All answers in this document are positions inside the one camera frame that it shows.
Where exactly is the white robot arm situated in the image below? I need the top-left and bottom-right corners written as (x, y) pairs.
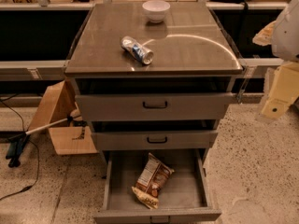
top-left (252, 0), bottom-right (299, 123)

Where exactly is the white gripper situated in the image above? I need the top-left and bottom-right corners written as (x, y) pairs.
top-left (252, 21), bottom-right (299, 123)

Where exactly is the grey top drawer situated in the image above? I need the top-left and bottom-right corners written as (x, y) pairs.
top-left (76, 93), bottom-right (235, 121)

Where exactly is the grey drawer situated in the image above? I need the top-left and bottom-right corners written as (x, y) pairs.
top-left (91, 131), bottom-right (218, 151)
top-left (94, 149), bottom-right (221, 224)
top-left (76, 93), bottom-right (235, 121)

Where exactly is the grey drawer cabinet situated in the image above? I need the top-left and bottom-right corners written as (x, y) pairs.
top-left (64, 1), bottom-right (245, 224)

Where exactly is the grey bottom drawer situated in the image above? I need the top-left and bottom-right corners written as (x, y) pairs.
top-left (94, 149), bottom-right (221, 224)

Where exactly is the white ceramic bowl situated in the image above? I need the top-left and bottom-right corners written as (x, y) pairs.
top-left (142, 0), bottom-right (170, 23)

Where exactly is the brown chip bag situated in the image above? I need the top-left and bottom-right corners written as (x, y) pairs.
top-left (132, 153), bottom-right (174, 209)

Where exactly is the grey middle drawer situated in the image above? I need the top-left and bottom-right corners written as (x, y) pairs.
top-left (91, 131), bottom-right (218, 151)

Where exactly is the reacher grabber tool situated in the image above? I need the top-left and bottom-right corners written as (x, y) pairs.
top-left (5, 109), bottom-right (82, 168)

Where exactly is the open cardboard box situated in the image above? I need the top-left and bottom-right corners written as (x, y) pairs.
top-left (28, 81), bottom-right (96, 155)

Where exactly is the black floor cable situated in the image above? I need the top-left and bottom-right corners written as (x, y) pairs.
top-left (0, 93), bottom-right (41, 202)

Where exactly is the crushed silver blue can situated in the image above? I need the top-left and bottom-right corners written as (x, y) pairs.
top-left (121, 36), bottom-right (153, 65)

